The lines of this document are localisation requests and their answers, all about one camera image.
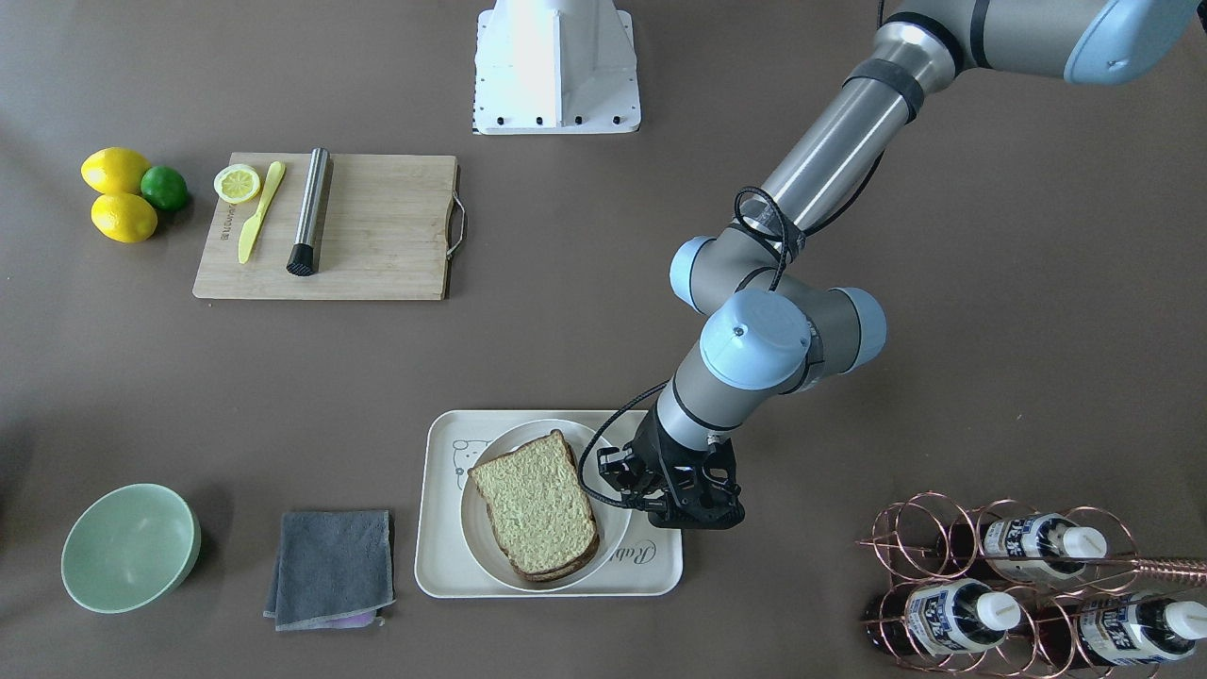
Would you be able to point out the bread slice on plate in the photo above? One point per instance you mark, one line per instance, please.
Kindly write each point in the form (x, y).
(575, 565)

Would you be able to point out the grey folded cloth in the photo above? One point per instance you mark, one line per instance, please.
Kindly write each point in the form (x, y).
(333, 570)

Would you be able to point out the whole lemon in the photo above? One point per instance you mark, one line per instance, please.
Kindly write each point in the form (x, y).
(124, 217)
(115, 170)

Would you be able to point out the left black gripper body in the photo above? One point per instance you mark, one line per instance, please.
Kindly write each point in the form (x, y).
(650, 450)

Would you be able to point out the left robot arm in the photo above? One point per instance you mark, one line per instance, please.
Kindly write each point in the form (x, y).
(768, 334)

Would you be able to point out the yellow plastic knife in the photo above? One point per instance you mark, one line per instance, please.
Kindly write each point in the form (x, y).
(250, 229)

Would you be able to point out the lime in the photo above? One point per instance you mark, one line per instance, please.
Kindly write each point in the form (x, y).
(164, 188)

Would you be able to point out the tea bottle back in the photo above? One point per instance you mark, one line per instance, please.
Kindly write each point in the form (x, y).
(1139, 629)

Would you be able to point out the green bowl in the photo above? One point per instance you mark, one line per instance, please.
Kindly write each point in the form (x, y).
(129, 548)

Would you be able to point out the copper wire bottle rack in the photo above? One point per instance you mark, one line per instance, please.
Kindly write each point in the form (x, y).
(1006, 590)

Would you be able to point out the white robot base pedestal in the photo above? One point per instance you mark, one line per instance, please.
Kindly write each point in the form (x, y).
(555, 68)

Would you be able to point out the tea bottle front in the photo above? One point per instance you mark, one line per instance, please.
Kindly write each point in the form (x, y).
(962, 616)

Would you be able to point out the cream rabbit tray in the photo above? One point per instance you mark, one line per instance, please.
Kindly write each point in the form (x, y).
(648, 562)

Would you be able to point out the upper whole lemon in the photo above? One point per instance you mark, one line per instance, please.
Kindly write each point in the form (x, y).
(115, 170)

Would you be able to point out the tea bottle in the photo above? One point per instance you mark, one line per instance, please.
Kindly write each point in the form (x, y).
(1139, 629)
(962, 616)
(1042, 548)

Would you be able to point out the lemon slice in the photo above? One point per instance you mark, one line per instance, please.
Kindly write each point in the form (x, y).
(237, 183)

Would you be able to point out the lower whole lemon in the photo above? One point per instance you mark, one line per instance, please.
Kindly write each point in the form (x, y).
(124, 217)

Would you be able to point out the bread slice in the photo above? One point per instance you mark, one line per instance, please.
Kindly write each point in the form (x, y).
(575, 565)
(534, 503)

